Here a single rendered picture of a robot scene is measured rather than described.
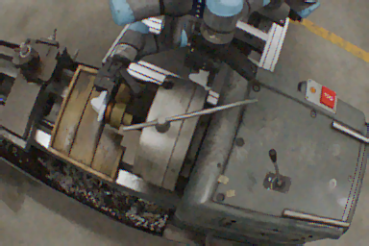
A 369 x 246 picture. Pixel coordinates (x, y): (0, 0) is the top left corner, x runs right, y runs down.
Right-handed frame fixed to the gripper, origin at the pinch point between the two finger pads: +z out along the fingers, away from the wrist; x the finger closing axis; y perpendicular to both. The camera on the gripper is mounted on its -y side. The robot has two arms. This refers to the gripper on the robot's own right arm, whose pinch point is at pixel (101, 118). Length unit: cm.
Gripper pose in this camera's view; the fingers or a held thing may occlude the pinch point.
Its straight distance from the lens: 143.2
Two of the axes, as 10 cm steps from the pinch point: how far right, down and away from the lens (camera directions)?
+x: 0.6, -3.0, -9.5
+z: -3.4, 8.9, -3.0
